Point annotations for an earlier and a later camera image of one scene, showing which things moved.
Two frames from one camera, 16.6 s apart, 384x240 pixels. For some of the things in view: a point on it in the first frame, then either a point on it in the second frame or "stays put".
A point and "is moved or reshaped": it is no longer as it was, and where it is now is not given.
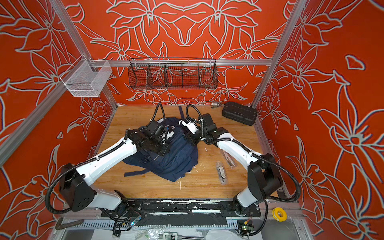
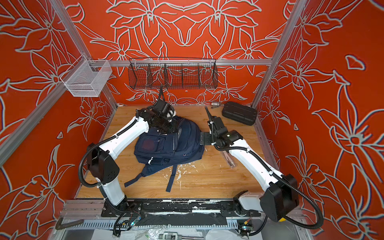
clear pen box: [230, 159] stays put
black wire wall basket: [173, 73] stays put
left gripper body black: [159, 145] -> [167, 126]
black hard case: [243, 114] stays put
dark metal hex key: [59, 226] stays put
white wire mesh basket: [87, 78] stays put
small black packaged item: [221, 173] -> [208, 114]
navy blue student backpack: [181, 157] is moved or reshaped
